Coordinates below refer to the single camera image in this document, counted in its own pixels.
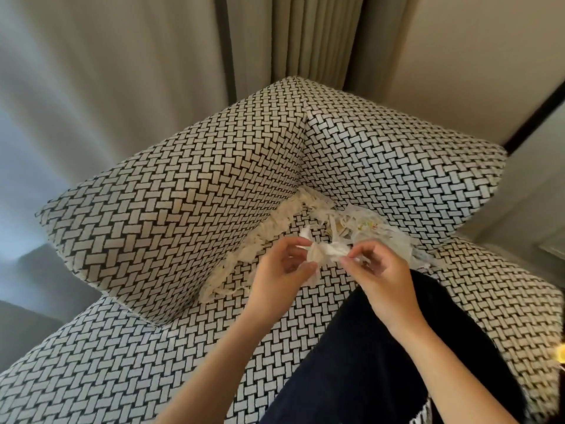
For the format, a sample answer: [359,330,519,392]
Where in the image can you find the person's left hand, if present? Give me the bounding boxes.
[245,236,320,322]

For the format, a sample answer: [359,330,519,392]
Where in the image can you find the person's right hand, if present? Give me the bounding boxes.
[340,239,426,333]

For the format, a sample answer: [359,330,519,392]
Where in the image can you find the white paper wad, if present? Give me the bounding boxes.
[298,224,354,266]

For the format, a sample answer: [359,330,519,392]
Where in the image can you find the pile of white paper scraps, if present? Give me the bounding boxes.
[198,189,438,305]

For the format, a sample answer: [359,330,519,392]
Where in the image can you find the black white woven-pattern sofa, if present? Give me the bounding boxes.
[0,75,565,424]

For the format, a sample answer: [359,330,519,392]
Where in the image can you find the person's left forearm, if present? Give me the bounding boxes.
[154,304,288,424]

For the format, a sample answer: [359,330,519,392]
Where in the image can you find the person's striped shirt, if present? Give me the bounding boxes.
[408,392,433,424]

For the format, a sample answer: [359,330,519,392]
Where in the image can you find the pleated beige curtain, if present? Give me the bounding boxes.
[216,0,367,91]

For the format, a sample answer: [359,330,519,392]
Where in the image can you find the sheer white curtain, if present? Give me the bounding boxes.
[0,0,235,363]

